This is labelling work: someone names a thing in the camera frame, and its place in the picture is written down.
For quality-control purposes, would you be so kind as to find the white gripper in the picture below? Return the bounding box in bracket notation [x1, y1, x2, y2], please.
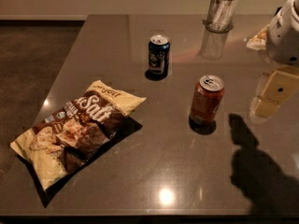
[250, 0, 299, 119]

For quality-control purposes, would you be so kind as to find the red coke can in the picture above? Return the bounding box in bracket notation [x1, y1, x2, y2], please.
[190, 75, 224, 126]

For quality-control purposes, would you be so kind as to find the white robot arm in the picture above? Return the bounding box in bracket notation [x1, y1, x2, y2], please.
[247, 0, 299, 119]

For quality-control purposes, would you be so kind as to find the dark blue soda can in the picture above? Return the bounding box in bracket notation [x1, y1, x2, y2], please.
[149, 35, 170, 77]

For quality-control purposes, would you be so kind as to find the brown and cream chip bag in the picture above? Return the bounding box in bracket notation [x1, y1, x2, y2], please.
[10, 80, 144, 189]

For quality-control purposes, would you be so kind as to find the pale snack packet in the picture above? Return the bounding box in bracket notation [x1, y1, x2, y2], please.
[247, 25, 269, 50]

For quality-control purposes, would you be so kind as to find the clear cup with white utensils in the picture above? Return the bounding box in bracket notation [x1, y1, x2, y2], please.
[206, 0, 238, 34]

